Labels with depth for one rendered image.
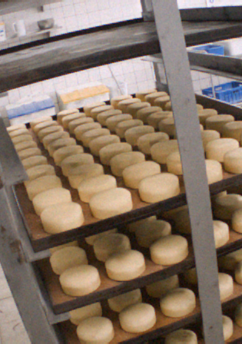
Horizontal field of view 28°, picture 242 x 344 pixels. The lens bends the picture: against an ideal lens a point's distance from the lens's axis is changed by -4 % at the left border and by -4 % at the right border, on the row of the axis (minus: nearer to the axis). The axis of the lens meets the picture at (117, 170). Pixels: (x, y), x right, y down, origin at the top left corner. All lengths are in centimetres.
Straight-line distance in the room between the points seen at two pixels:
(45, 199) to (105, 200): 9
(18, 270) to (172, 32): 31
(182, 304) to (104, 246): 14
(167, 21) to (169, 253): 29
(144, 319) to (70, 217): 19
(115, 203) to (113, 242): 12
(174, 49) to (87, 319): 38
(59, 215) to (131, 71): 581
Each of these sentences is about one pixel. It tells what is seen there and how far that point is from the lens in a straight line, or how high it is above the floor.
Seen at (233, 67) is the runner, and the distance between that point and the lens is 84.
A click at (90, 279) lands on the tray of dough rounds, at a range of 60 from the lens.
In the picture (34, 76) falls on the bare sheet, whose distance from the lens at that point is 49.
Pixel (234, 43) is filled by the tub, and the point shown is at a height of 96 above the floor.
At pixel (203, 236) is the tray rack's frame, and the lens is 60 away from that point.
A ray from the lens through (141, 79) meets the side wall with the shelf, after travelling 640.
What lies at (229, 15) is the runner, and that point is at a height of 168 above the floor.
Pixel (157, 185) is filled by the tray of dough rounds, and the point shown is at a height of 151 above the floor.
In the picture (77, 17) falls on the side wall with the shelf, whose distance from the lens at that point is 613.
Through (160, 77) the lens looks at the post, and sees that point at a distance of 118.
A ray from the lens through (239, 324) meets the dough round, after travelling 79.
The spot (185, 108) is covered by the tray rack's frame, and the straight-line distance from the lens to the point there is 54.
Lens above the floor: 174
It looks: 20 degrees down
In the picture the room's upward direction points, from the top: 12 degrees counter-clockwise
